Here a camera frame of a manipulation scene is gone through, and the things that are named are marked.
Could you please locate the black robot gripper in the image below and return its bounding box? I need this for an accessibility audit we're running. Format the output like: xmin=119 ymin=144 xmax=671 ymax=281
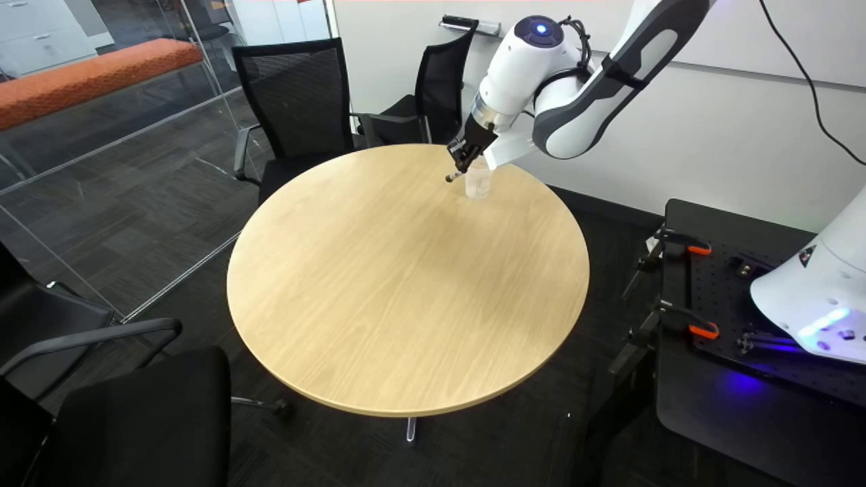
xmin=445 ymin=117 xmax=495 ymax=173

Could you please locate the clear plastic cup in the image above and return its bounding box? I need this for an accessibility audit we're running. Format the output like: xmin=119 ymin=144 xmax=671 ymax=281
xmin=461 ymin=159 xmax=491 ymax=201

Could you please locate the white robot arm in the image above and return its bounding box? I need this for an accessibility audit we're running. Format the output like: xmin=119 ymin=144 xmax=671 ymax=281
xmin=445 ymin=0 xmax=866 ymax=366

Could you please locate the black plastic chair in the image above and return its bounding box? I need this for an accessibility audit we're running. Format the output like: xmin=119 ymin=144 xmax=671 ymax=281
xmin=359 ymin=28 xmax=475 ymax=145

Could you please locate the whiteboard tray with eraser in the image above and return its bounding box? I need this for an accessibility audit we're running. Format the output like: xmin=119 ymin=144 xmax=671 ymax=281
xmin=438 ymin=13 xmax=501 ymax=39

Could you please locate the round wooden table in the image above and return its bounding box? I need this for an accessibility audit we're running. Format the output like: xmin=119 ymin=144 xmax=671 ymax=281
xmin=226 ymin=144 xmax=589 ymax=425

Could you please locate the black mesh office chair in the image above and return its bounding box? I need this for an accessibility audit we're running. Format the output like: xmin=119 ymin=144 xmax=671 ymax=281
xmin=233 ymin=39 xmax=353 ymax=201

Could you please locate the orange black clamp rear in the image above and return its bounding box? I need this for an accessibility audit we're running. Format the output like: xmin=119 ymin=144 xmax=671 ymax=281
xmin=621 ymin=224 xmax=710 ymax=298

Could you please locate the orange black clamp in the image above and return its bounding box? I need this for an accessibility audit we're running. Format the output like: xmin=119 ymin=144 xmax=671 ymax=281
xmin=609 ymin=298 xmax=719 ymax=379
xmin=621 ymin=224 xmax=710 ymax=298

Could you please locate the orange black clamp front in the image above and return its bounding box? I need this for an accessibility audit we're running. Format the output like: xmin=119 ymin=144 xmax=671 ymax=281
xmin=609 ymin=298 xmax=719 ymax=379

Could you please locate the glass partition panel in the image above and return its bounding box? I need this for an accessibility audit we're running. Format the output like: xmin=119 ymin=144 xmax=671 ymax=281
xmin=0 ymin=0 xmax=256 ymax=317

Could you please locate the orange bench cushion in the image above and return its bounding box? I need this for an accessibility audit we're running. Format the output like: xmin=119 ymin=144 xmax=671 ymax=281
xmin=0 ymin=39 xmax=202 ymax=131

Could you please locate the black chair front left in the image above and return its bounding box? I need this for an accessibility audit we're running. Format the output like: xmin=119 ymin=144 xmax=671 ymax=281
xmin=0 ymin=246 xmax=238 ymax=487

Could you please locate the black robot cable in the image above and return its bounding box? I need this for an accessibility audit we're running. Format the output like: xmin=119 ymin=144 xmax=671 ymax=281
xmin=754 ymin=0 xmax=866 ymax=170

